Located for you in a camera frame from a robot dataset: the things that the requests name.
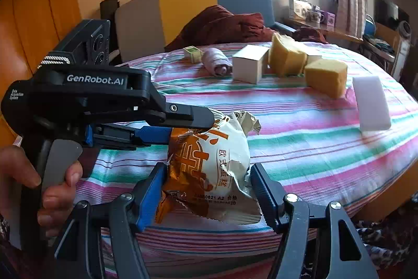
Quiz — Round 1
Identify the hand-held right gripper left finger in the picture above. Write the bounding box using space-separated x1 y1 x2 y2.
54 162 169 279

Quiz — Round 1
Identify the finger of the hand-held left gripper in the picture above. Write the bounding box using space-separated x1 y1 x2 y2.
86 124 172 149
148 96 216 130

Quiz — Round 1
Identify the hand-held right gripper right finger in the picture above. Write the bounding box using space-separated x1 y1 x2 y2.
250 162 379 279

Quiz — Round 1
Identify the white orange snack packet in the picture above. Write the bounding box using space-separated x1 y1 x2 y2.
155 111 262 225

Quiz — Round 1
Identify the yellow wedge sponge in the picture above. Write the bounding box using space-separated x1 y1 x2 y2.
268 33 308 77

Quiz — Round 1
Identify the person's left hand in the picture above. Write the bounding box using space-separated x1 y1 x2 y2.
0 145 84 238

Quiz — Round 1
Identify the pink rolled towel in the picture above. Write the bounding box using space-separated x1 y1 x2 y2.
201 48 233 76

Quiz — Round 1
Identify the small green yellow box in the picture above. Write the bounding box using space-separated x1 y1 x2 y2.
183 46 204 64

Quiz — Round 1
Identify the white cardboard box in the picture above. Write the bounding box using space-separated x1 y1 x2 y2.
232 44 270 84

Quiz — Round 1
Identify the grey yellow blue chair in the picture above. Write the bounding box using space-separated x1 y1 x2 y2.
113 0 294 62

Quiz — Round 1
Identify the maroon cloth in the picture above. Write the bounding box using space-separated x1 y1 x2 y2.
164 5 328 52

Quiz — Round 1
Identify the wooden wardrobe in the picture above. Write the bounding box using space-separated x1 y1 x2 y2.
0 0 82 149

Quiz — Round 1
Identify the dark patterned clothing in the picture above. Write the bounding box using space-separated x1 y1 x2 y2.
356 218 418 270

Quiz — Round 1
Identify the yellow cube sponge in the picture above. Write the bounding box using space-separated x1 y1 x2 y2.
304 59 348 99

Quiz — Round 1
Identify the white foam sponge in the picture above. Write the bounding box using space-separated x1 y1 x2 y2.
353 76 392 132

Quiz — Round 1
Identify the white carton with papers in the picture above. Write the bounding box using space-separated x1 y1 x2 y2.
283 0 312 21

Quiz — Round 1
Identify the white printed mug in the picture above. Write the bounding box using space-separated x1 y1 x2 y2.
306 9 327 25

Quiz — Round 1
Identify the purple box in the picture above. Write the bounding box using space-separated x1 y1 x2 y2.
322 12 336 30

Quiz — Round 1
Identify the wooden side table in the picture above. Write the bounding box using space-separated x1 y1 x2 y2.
282 18 364 44

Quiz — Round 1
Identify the blue pot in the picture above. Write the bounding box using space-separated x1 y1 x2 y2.
364 16 377 37

